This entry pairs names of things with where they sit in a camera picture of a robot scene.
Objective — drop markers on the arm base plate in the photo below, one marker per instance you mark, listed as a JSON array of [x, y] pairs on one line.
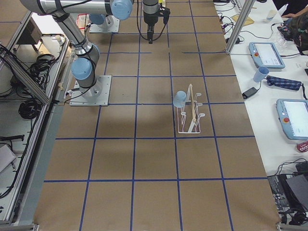
[[98, 95], [94, 29]]

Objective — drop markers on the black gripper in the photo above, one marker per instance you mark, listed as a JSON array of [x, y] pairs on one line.
[[149, 20]]

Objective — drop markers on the black laptop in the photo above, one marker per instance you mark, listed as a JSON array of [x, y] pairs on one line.
[[296, 190]]

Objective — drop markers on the teach pendant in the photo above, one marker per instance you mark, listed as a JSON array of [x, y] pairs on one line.
[[293, 117], [266, 54]]

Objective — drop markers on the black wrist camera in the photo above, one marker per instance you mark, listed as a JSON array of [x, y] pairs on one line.
[[165, 13]]

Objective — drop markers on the upper teach pendant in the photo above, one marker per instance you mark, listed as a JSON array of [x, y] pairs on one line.
[[266, 54]]

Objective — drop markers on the aluminium frame post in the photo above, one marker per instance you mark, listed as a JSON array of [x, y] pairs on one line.
[[239, 25]]

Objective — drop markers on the aluminium frame rail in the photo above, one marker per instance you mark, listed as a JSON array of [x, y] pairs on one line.
[[20, 73]]

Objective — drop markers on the lower teach pendant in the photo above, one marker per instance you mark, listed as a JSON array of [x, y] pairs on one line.
[[293, 117]]

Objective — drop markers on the wooden rack rod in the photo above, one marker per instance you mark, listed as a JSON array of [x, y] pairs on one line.
[[192, 103]]

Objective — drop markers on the white paper cup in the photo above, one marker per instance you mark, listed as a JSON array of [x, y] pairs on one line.
[[271, 15]]

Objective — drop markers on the white wire cup rack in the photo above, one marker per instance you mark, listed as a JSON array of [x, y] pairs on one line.
[[184, 116]]

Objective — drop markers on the black power adapter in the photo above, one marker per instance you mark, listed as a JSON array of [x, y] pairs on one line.
[[250, 92]]

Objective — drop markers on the blue cup on side table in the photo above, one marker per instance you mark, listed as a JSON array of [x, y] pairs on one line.
[[260, 74]]

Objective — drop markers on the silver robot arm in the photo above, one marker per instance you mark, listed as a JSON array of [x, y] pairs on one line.
[[83, 68], [101, 20]]

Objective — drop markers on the blue plaid folded umbrella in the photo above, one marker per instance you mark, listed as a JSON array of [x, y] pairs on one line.
[[283, 83]]

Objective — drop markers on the light blue plastic cup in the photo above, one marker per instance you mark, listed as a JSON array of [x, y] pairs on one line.
[[179, 99]]

